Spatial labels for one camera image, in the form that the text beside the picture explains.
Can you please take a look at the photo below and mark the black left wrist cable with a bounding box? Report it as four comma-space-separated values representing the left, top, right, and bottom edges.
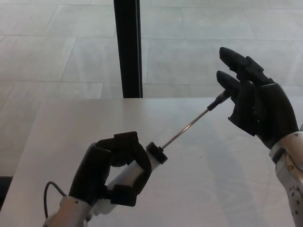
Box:
44, 181, 68, 219

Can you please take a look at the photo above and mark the white air pump black handle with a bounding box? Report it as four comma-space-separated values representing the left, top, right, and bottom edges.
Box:
92, 91, 230, 216

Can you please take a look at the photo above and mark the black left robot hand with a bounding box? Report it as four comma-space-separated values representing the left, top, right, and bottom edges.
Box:
68, 131, 152, 206

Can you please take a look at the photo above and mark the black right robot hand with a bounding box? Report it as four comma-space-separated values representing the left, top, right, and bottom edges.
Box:
215, 46, 299, 149

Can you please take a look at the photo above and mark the black vertical frame post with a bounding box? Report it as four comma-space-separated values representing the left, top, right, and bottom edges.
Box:
113, 0, 143, 98

